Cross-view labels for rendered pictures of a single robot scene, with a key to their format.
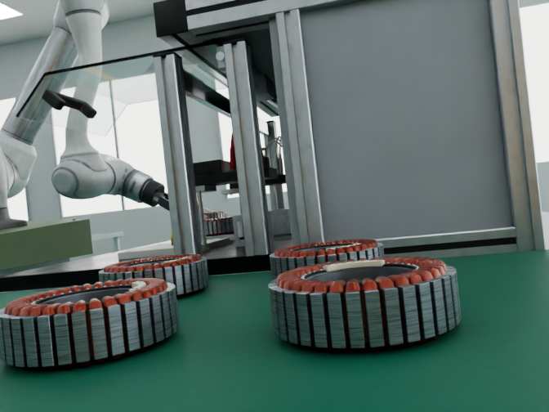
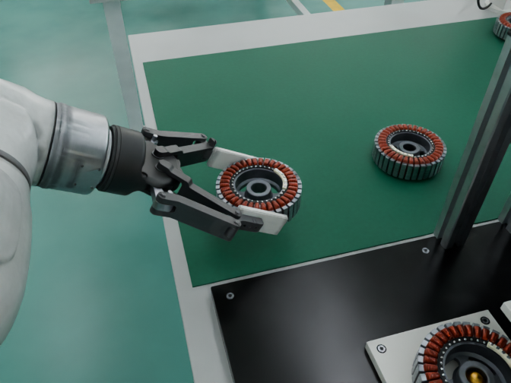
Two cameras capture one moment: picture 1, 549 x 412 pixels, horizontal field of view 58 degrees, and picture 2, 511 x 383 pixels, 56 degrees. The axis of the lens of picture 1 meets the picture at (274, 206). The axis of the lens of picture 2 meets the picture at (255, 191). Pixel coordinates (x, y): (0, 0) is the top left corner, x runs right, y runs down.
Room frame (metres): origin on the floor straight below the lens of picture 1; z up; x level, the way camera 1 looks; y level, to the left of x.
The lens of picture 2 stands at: (1.03, 0.42, 1.25)
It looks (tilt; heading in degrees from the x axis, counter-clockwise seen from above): 43 degrees down; 332
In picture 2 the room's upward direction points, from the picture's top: straight up
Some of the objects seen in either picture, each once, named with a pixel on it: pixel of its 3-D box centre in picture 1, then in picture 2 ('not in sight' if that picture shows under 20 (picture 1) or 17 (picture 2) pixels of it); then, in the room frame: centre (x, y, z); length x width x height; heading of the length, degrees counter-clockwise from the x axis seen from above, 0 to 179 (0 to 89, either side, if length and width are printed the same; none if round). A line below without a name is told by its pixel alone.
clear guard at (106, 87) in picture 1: (149, 96); not in sight; (0.82, 0.19, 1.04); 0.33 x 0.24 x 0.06; 78
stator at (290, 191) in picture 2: (208, 218); (258, 191); (1.44, 0.19, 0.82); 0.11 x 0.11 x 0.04
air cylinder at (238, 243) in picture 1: (253, 228); not in sight; (0.85, 0.04, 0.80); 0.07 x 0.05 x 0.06; 168
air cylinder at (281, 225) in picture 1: (281, 221); not in sight; (1.09, -0.01, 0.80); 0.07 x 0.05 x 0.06; 168
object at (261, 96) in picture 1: (257, 86); not in sight; (0.88, 0.01, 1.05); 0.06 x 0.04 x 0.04; 168
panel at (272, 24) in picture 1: (317, 155); not in sight; (0.95, -0.09, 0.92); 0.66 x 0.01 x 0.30; 168
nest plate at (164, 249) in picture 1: (177, 248); not in sight; (0.88, 0.18, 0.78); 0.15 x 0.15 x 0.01; 78
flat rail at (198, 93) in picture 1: (234, 112); not in sight; (0.98, 0.06, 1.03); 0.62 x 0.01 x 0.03; 168
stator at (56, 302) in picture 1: (92, 318); not in sight; (0.33, 0.13, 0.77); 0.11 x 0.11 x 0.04
